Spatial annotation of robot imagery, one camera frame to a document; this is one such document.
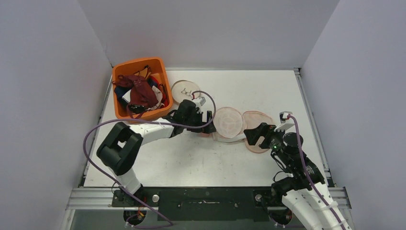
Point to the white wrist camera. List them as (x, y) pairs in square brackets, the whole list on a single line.
[(199, 101), (285, 122)]

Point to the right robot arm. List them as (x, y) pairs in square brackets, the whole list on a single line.
[(304, 190)]

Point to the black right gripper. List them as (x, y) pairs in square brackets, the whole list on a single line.
[(263, 135)]

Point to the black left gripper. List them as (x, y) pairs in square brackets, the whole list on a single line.
[(199, 116)]

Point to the red garment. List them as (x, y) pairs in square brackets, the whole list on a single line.
[(159, 85)]

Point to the navy blue garment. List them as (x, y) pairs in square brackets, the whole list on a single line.
[(123, 95)]

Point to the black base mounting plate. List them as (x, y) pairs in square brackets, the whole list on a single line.
[(216, 203)]

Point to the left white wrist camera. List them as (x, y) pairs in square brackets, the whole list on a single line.
[(199, 101)]

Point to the dark red bra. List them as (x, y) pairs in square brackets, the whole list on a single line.
[(130, 81)]

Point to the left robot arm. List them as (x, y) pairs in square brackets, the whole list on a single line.
[(120, 148)]

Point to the white mesh laundry bag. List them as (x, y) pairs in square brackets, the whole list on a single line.
[(182, 90)]

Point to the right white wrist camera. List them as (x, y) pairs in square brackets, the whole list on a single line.
[(285, 122)]

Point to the carrot print bra case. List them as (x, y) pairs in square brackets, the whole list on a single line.
[(230, 124)]

